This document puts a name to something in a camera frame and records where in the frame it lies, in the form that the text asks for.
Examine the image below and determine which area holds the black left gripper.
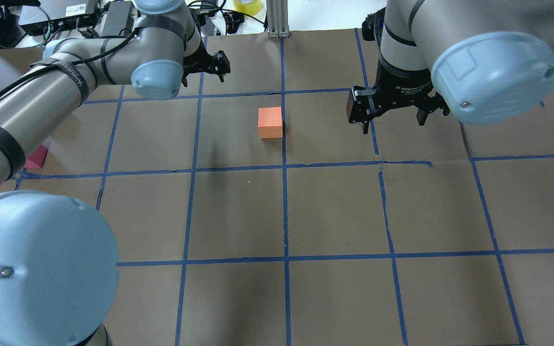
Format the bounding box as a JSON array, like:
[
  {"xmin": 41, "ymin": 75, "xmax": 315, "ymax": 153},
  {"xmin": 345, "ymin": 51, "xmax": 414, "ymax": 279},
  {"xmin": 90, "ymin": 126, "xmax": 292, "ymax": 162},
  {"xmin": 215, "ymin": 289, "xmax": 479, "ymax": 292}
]
[{"xmin": 182, "ymin": 39, "xmax": 231, "ymax": 81}]

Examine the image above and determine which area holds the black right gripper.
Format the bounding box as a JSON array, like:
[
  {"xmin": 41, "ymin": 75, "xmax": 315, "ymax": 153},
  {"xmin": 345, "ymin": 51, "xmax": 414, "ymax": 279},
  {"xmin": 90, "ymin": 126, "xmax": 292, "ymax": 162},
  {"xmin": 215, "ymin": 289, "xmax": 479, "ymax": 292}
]
[{"xmin": 346, "ymin": 58, "xmax": 451, "ymax": 134}]

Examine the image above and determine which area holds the orange foam cube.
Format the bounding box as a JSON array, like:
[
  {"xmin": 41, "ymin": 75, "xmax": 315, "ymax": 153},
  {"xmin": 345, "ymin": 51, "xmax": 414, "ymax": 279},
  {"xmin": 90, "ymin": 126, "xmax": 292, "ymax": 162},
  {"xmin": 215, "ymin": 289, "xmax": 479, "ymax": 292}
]
[{"xmin": 257, "ymin": 107, "xmax": 284, "ymax": 139}]

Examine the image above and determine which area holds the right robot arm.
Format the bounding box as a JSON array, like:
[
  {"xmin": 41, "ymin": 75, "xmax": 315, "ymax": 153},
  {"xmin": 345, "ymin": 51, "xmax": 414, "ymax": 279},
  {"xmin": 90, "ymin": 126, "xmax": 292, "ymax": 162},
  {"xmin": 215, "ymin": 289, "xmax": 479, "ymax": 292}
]
[{"xmin": 345, "ymin": 0, "xmax": 554, "ymax": 134}]

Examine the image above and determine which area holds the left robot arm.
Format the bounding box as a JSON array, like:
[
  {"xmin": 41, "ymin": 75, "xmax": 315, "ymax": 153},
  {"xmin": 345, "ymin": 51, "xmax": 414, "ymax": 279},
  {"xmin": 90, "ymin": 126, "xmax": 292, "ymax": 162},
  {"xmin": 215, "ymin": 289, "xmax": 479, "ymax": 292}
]
[{"xmin": 0, "ymin": 0, "xmax": 230, "ymax": 346}]

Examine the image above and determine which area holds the yellow tape roll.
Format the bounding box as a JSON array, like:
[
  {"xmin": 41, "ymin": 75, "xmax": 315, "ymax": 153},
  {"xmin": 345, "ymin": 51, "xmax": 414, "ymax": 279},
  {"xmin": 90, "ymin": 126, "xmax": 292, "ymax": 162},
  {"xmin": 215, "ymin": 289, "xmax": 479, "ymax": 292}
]
[{"xmin": 233, "ymin": 0, "xmax": 262, "ymax": 16}]

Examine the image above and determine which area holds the black power adapter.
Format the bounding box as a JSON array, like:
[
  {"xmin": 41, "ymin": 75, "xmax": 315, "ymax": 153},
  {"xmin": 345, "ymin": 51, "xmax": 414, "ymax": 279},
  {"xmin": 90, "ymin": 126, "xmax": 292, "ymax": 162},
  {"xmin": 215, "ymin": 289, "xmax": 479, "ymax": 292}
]
[{"xmin": 99, "ymin": 0, "xmax": 136, "ymax": 37}]

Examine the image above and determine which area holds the pink foam cube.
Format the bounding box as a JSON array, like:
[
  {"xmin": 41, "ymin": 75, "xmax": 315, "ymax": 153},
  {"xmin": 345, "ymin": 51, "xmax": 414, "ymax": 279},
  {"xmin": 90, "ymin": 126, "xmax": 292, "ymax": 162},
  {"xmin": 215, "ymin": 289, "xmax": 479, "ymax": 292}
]
[{"xmin": 24, "ymin": 145, "xmax": 49, "ymax": 169}]

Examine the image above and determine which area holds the aluminium frame post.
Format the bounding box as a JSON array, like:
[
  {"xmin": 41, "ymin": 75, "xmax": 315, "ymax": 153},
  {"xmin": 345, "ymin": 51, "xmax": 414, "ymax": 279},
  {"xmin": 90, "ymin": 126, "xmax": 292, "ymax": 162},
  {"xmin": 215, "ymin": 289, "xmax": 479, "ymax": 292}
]
[{"xmin": 266, "ymin": 0, "xmax": 290, "ymax": 38}]

